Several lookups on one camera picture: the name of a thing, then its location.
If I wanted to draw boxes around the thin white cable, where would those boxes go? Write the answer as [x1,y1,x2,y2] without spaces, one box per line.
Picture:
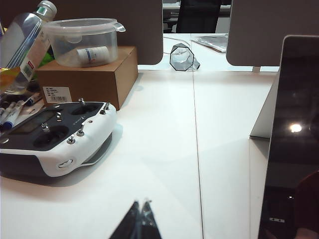
[163,34,193,54]

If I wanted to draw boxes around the brown cardboard box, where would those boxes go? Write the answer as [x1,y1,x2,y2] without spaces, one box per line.
[34,45,139,112]

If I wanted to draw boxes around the faceted drinking glass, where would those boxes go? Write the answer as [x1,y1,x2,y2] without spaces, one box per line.
[169,42,201,73]

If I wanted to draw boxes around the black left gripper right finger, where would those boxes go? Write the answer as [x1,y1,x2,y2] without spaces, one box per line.
[140,198,163,239]

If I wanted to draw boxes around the narrow brown desk partition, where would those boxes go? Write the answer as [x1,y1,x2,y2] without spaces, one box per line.
[226,0,319,67]

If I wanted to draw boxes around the clear plastic food container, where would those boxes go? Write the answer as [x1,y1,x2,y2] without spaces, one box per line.
[41,17,127,68]

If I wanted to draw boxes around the green packet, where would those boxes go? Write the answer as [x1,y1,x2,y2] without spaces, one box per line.
[36,46,56,68]

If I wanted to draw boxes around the black office chair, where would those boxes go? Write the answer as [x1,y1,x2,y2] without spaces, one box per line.
[176,0,223,34]

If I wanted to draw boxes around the clear plastic water bottle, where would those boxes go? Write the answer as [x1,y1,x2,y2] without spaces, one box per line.
[0,0,58,96]

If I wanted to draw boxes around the white black RC transmitter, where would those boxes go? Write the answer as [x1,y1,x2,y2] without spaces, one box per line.
[0,98,118,178]

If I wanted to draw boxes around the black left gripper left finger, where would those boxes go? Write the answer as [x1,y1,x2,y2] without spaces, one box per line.
[109,200,140,239]

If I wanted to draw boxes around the wide brown desk partition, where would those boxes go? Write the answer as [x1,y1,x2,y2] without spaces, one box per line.
[0,0,164,66]

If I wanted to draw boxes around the small white labelled bottle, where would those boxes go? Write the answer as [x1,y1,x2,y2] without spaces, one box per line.
[76,46,111,68]

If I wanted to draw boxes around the grey plastic bag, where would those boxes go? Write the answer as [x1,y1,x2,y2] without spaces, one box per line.
[192,34,229,53]

